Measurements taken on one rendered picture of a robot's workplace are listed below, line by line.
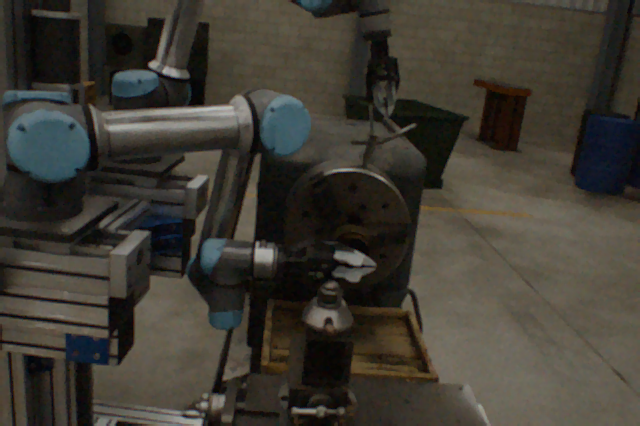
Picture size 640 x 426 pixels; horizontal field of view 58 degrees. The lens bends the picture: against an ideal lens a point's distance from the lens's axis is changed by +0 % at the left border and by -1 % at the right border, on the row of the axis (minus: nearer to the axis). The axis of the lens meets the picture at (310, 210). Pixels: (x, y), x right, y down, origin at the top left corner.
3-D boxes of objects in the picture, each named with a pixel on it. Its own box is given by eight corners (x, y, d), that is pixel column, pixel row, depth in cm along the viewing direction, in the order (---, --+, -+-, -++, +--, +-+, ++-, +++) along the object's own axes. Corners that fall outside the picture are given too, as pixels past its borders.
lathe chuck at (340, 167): (270, 260, 155) (301, 147, 146) (383, 288, 158) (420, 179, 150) (269, 273, 147) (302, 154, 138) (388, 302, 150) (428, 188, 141)
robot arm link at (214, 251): (204, 268, 127) (205, 231, 125) (254, 272, 128) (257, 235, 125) (198, 283, 120) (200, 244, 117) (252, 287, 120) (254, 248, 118)
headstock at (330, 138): (257, 213, 220) (264, 110, 209) (382, 224, 223) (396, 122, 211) (243, 278, 164) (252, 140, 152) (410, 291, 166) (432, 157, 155)
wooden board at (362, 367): (266, 312, 145) (268, 298, 144) (409, 323, 147) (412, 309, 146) (259, 382, 117) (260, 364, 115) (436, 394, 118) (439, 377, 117)
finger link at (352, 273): (376, 289, 121) (332, 285, 121) (372, 277, 127) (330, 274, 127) (378, 275, 121) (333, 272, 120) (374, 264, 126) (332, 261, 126)
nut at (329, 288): (315, 295, 91) (318, 275, 90) (341, 297, 92) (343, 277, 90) (316, 307, 88) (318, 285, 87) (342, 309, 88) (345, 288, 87)
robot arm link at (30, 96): (69, 152, 119) (67, 85, 115) (79, 168, 108) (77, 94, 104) (2, 153, 113) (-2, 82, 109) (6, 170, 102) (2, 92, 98)
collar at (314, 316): (301, 306, 94) (303, 289, 93) (350, 310, 94) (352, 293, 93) (301, 330, 86) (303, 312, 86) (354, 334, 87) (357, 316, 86)
